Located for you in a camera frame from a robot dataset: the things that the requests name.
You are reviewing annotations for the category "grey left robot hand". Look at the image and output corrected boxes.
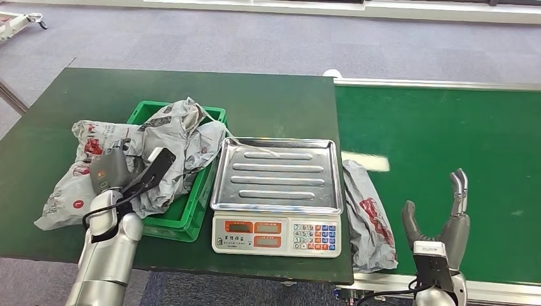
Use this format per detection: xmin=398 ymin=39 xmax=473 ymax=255
xmin=89 ymin=139 xmax=132 ymax=196

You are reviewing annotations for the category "small grey red-printed poly mailer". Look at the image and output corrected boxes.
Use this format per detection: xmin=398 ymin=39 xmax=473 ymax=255
xmin=342 ymin=159 xmax=399 ymax=273

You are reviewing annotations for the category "large grey printed poly mailer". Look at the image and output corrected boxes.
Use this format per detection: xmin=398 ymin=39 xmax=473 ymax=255
xmin=33 ymin=96 xmax=281 ymax=231

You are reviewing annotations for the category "green belt conveyor with frame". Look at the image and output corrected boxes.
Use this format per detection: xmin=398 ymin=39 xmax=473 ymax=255
xmin=323 ymin=68 xmax=541 ymax=306

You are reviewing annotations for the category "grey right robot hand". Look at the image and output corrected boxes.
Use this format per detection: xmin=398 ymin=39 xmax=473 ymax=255
xmin=400 ymin=168 xmax=471 ymax=272

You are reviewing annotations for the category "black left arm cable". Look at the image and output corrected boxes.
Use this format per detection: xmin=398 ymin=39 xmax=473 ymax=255
xmin=81 ymin=186 xmax=141 ymax=245

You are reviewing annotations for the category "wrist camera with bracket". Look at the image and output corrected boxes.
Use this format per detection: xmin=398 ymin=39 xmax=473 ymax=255
xmin=413 ymin=240 xmax=453 ymax=292
xmin=120 ymin=146 xmax=177 ymax=200

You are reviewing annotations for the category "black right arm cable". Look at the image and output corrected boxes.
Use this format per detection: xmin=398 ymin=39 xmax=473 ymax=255
xmin=355 ymin=279 xmax=427 ymax=306

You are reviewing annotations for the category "white wheeled cart frame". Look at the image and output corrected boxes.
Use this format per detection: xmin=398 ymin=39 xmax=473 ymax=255
xmin=0 ymin=11 xmax=48 ymax=41

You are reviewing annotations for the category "electronic scale with steel tray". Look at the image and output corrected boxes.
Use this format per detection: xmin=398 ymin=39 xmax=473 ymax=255
xmin=210 ymin=137 xmax=344 ymax=258

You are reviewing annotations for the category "green plastic bin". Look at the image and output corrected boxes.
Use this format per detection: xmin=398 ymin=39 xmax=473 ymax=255
xmin=126 ymin=99 xmax=229 ymax=244

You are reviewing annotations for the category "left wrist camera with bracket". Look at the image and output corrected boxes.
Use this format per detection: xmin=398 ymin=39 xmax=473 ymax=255
xmin=120 ymin=146 xmax=177 ymax=200

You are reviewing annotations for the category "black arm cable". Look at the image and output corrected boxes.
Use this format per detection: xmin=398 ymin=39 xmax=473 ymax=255
xmin=355 ymin=279 xmax=427 ymax=306
xmin=81 ymin=186 xmax=141 ymax=245

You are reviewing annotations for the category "crumpled grey poly mailer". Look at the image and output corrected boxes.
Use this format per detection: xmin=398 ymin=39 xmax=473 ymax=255
xmin=141 ymin=120 xmax=229 ymax=218

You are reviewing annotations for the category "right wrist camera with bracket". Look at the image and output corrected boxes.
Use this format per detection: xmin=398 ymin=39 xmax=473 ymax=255
xmin=413 ymin=240 xmax=453 ymax=292

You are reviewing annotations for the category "grey metal bar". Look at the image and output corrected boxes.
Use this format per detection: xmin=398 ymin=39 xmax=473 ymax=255
xmin=0 ymin=80 xmax=29 ymax=115

